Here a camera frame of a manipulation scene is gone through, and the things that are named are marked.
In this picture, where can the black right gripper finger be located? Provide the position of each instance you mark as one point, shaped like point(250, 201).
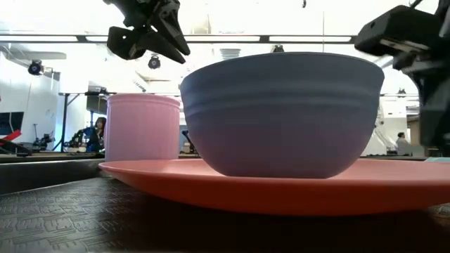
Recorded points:
point(436, 112)

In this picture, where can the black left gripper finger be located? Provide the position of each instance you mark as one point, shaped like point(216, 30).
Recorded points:
point(174, 33)
point(158, 44)

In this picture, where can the green cloth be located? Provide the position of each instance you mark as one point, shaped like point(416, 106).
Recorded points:
point(437, 160)

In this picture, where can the pink plastic mug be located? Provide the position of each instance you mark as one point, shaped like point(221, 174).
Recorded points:
point(140, 130)

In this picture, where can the blue bowl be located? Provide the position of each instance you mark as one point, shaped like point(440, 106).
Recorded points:
point(281, 123)

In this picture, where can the pink round plate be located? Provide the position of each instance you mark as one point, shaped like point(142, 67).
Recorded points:
point(246, 193)

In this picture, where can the background black robot arm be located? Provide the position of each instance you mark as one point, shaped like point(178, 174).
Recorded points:
point(44, 142)
point(79, 140)

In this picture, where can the black serving tray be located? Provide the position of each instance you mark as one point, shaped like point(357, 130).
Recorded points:
point(70, 225)

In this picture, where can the black ceiling spotlight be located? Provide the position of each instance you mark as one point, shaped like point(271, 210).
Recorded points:
point(154, 62)
point(35, 67)

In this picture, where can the white ribbed ceiling fixture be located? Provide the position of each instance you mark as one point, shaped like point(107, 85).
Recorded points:
point(230, 53)

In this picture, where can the black overhead beam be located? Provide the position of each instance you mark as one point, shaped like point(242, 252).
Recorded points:
point(263, 38)

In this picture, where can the seated person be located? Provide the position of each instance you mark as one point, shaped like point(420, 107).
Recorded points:
point(97, 135)

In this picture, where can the black metal stand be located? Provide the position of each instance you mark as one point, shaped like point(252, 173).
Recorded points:
point(65, 119)

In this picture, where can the red object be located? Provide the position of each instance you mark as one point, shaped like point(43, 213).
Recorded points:
point(12, 136)

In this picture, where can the dark wall screen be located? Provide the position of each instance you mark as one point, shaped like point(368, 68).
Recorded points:
point(12, 123)

